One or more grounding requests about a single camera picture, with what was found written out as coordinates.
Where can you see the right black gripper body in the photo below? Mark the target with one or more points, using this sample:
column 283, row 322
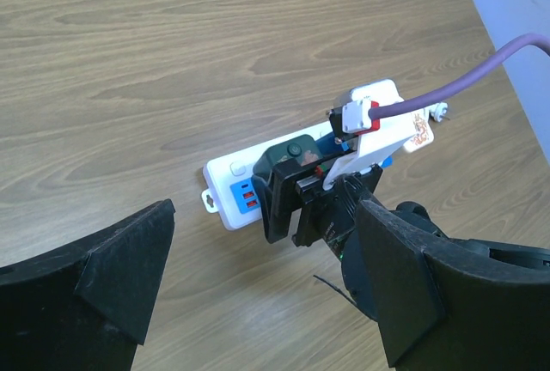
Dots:
column 329, row 216

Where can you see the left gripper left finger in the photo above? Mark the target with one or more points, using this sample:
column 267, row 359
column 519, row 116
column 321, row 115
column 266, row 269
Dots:
column 87, row 305

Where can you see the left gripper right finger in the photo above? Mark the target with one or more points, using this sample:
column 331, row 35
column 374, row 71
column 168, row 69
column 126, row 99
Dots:
column 441, row 306

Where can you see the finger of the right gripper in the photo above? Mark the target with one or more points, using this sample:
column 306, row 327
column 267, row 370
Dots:
column 273, row 184

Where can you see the white multicolour power strip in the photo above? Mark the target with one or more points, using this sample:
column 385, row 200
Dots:
column 230, row 192

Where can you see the dark green cube adapter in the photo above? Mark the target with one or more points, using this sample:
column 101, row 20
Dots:
column 303, row 149

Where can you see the blue cube plug adapter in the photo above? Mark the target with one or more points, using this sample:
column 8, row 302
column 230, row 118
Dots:
column 328, row 146

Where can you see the orange cube plug adapter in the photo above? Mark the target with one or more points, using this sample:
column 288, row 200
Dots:
column 423, row 133

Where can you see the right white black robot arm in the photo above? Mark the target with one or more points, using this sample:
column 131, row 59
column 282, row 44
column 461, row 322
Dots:
column 356, row 281

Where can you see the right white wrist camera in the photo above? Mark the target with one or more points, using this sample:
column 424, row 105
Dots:
column 374, row 139

